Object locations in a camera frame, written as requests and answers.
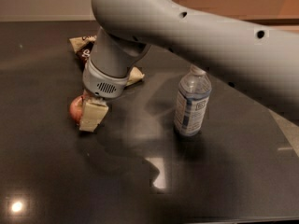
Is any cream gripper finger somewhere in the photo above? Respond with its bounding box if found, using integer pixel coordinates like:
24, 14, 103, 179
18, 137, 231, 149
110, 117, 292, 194
79, 95, 108, 133

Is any red apple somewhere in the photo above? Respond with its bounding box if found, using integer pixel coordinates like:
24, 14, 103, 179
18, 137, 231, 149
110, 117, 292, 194
69, 95, 84, 124

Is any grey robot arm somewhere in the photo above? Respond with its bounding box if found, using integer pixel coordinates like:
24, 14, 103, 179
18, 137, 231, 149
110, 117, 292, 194
83, 0, 299, 123

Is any brown chip bag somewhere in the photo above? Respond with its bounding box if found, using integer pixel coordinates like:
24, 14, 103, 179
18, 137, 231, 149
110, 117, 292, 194
69, 35, 145, 86

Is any clear plastic water bottle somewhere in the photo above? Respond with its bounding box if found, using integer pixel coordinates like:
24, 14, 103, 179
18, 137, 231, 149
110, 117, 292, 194
174, 64, 212, 136

